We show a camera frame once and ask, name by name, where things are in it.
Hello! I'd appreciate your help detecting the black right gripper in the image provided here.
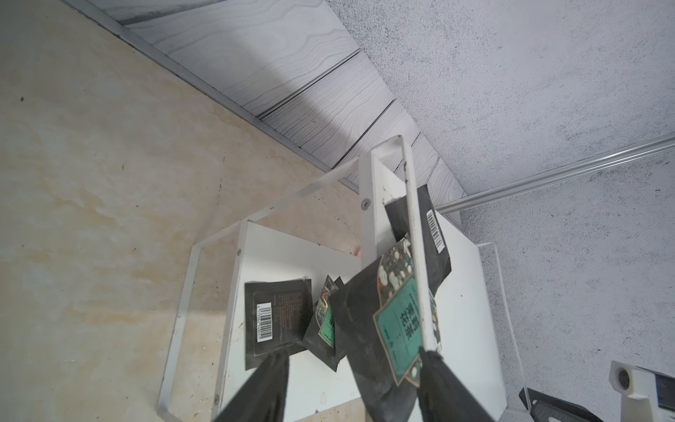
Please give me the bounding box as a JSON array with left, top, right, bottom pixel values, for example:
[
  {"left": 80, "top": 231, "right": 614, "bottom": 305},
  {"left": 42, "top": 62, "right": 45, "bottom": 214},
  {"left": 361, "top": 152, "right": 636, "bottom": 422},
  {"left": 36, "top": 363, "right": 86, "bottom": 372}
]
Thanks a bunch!
[{"left": 519, "top": 388, "right": 602, "bottom": 422}]

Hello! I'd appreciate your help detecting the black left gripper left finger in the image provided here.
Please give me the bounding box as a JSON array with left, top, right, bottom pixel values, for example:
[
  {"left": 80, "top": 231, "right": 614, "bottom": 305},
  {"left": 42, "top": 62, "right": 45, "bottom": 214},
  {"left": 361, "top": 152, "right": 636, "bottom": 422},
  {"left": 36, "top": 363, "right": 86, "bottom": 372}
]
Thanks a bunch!
[{"left": 214, "top": 351, "right": 289, "bottom": 422}]

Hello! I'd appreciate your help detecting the right metal frame post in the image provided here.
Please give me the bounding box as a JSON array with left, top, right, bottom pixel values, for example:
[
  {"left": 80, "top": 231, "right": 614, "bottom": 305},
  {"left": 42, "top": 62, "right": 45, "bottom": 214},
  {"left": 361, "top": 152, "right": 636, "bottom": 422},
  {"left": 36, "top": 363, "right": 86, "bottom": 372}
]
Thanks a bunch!
[{"left": 437, "top": 134, "right": 674, "bottom": 214}]

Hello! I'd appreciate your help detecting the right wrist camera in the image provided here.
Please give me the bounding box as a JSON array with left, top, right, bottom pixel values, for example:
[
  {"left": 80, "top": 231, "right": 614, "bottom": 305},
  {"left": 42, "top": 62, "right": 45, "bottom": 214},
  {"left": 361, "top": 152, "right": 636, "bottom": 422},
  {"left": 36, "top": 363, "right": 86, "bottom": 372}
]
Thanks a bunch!
[{"left": 609, "top": 360, "right": 674, "bottom": 422}]

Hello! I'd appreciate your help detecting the black barcode bag lower shelf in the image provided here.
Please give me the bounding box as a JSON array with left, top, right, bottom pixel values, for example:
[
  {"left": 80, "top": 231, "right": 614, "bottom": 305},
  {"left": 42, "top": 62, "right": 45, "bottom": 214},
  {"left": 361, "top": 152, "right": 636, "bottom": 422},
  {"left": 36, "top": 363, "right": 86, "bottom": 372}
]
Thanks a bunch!
[{"left": 244, "top": 279, "right": 314, "bottom": 369}]

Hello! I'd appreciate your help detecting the black barcode tea bag top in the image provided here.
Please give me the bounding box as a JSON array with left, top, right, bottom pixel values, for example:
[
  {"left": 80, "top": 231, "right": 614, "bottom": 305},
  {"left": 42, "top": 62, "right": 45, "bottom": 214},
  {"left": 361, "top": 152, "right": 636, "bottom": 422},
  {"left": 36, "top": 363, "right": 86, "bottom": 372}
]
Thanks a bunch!
[{"left": 385, "top": 185, "right": 452, "bottom": 295}]

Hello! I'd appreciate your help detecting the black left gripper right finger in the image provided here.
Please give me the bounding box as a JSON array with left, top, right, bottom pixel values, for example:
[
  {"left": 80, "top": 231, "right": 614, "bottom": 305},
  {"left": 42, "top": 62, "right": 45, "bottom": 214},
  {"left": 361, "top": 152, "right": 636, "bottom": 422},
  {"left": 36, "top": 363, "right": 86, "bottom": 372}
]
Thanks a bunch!
[{"left": 418, "top": 347, "right": 493, "bottom": 422}]

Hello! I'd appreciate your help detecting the green black bag lower shelf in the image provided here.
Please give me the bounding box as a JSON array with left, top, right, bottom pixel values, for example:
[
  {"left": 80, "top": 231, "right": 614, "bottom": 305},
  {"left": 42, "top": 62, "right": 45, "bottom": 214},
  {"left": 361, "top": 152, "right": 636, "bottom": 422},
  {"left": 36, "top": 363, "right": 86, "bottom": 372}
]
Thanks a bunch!
[{"left": 302, "top": 275, "right": 346, "bottom": 372}]

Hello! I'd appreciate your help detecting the green label tea bag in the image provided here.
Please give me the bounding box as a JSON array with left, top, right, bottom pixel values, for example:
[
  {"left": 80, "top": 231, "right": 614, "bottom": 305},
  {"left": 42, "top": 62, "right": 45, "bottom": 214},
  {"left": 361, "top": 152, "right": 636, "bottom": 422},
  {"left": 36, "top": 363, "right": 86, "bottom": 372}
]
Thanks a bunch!
[{"left": 330, "top": 237, "right": 422, "bottom": 421}]

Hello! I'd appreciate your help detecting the white two-tier shelf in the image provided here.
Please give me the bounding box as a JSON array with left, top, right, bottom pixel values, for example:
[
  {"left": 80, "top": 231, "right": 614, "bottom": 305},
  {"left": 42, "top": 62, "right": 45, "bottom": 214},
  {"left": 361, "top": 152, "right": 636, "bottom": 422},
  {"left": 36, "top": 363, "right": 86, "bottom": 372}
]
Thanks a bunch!
[{"left": 156, "top": 134, "right": 534, "bottom": 422}]

